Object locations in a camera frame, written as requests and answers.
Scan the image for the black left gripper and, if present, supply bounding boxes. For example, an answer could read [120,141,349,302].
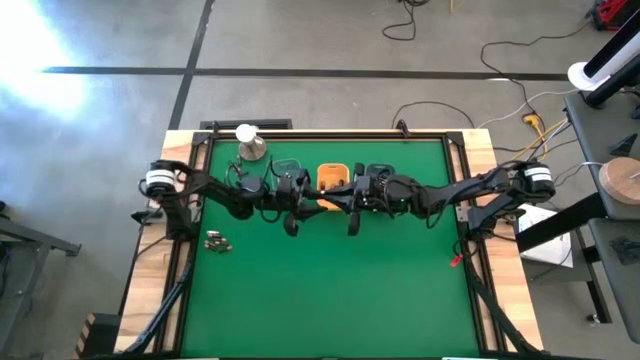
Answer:
[272,169,330,238]

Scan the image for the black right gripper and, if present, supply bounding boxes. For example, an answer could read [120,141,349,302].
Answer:
[319,163,416,238]

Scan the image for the yellow plastic bin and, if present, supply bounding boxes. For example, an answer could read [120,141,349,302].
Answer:
[316,162,351,212]

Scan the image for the light teal plastic bin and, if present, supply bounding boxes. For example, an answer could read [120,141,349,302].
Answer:
[271,157,307,181]

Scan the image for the slate blue plastic bin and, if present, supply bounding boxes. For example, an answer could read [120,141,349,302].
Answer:
[363,161,397,181]

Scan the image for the white sheet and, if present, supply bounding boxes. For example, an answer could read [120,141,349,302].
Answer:
[516,202,575,270]

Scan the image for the thick black beam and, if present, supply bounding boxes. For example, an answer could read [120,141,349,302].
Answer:
[514,191,609,254]

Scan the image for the black box striped edge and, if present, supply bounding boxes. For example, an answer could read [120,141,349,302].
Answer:
[73,313,122,359]

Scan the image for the grey workbench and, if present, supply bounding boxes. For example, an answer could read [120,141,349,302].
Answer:
[585,216,640,346]
[563,91,640,222]

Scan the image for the white black tower fan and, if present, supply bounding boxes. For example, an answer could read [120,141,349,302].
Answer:
[566,22,640,93]

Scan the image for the round wooden disc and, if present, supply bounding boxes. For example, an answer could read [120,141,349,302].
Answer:
[598,156,640,206]

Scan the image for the grey metal stand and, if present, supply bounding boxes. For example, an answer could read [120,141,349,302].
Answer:
[0,199,82,351]

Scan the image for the red black tool case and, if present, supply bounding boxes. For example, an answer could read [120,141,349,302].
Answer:
[585,0,632,32]

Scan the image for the black table frame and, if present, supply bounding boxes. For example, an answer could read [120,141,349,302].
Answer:
[169,129,486,359]

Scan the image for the black diagonal frame strut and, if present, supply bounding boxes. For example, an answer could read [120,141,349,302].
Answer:
[122,247,199,357]
[462,264,539,355]

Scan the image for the coiled black floor cable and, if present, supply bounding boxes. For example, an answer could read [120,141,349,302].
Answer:
[381,0,431,42]

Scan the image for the long black floor cable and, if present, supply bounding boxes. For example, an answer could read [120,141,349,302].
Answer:
[479,19,596,117]

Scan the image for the yellow extension cable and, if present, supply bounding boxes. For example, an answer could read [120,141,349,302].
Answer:
[499,112,569,182]

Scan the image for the white floor cable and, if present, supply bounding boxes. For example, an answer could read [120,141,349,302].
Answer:
[477,88,576,129]

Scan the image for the black triangular bracket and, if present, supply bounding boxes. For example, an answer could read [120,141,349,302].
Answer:
[608,131,640,158]

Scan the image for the black post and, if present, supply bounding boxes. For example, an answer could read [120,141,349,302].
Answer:
[583,54,640,109]

